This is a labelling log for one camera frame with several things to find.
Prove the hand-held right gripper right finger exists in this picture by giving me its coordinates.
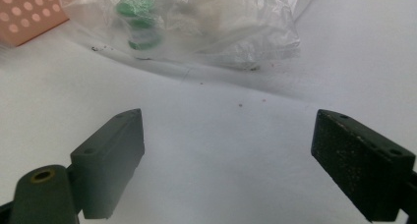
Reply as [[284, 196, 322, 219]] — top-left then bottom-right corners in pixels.
[[310, 108, 417, 223]]

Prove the pink perforated plastic basket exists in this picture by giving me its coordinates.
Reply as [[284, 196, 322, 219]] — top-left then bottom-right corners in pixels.
[[0, 0, 70, 48]]

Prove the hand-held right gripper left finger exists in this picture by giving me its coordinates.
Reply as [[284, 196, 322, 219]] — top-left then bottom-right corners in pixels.
[[69, 107, 146, 220]]

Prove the clear printed plastic bag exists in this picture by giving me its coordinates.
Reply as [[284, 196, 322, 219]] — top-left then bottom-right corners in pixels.
[[54, 0, 321, 72]]

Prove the small round bottle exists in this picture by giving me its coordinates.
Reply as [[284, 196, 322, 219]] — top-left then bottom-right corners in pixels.
[[114, 0, 164, 52]]

